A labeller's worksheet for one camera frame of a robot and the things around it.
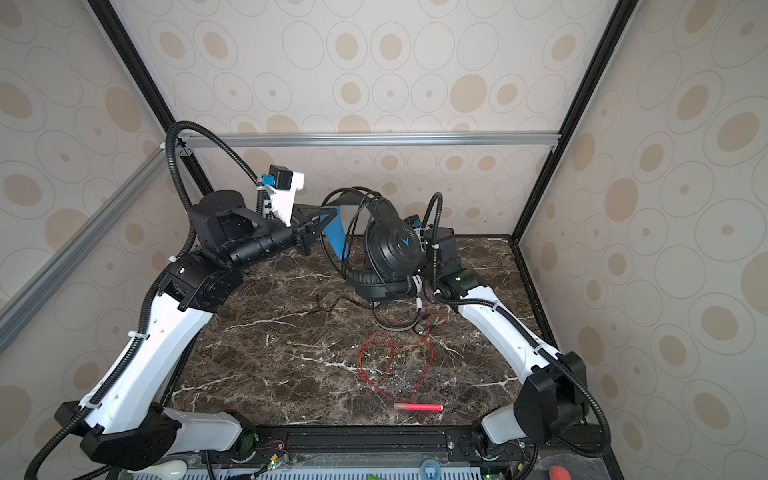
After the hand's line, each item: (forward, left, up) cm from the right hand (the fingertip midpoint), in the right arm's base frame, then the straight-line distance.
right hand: (397, 250), depth 79 cm
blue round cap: (-45, -7, -28) cm, 54 cm away
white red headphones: (-9, -7, -28) cm, 30 cm away
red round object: (-47, -36, -25) cm, 64 cm away
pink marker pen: (-32, -5, -29) cm, 43 cm away
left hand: (-12, +11, +24) cm, 28 cm away
